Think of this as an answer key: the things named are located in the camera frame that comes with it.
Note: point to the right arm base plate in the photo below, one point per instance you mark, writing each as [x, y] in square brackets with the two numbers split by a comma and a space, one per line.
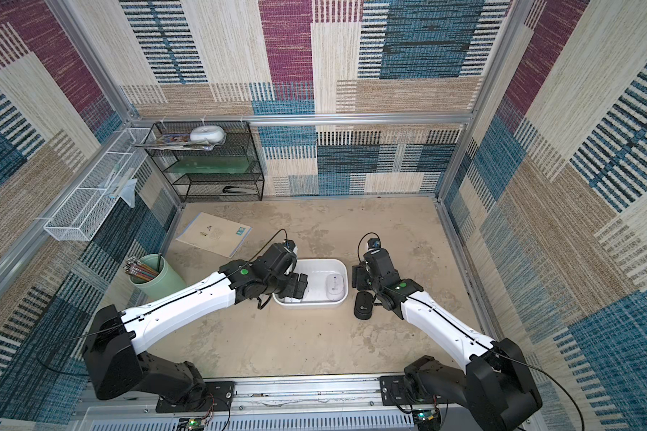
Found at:
[396, 392]

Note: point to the green pencil cup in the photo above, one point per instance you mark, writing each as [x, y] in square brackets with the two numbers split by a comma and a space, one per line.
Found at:
[166, 283]

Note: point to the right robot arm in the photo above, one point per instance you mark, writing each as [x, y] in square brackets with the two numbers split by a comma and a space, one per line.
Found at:
[490, 378]

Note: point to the beige booklet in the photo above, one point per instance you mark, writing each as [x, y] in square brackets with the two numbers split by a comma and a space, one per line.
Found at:
[217, 235]

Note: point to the coloured pencils bundle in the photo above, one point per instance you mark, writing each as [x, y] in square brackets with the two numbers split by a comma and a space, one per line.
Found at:
[140, 271]

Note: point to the white storage box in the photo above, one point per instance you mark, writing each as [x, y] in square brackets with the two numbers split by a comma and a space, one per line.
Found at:
[314, 297]

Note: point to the white wire wall basket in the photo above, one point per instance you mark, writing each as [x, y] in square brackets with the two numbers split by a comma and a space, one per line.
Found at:
[85, 209]

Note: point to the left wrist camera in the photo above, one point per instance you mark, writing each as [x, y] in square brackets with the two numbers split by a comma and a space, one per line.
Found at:
[290, 246]

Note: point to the white mouse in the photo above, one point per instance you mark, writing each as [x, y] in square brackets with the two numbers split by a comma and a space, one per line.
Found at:
[334, 287]

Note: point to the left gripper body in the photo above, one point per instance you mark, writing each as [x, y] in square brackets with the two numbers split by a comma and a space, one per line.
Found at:
[286, 285]

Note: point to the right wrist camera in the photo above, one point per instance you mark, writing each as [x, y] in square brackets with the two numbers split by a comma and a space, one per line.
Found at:
[374, 244]

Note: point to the aluminium front rail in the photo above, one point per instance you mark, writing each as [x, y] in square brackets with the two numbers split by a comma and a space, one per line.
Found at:
[308, 402]

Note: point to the white round device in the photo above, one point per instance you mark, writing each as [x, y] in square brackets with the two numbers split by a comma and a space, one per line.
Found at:
[208, 134]

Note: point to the black wire shelf rack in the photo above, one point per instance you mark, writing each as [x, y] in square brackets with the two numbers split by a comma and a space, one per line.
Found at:
[230, 172]

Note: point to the magazine on shelf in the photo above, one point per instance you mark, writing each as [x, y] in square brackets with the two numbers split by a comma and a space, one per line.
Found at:
[177, 142]

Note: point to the small black Lecoo mouse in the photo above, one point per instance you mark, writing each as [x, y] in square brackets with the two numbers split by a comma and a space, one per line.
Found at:
[364, 305]

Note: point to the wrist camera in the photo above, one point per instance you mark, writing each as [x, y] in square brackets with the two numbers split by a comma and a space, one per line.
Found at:
[374, 244]
[290, 246]

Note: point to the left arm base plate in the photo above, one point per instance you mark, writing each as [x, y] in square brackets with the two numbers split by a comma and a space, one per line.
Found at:
[217, 395]

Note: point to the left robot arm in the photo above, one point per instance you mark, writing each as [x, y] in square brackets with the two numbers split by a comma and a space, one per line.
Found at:
[116, 350]

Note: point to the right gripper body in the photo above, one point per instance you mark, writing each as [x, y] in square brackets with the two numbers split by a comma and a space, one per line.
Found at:
[363, 277]

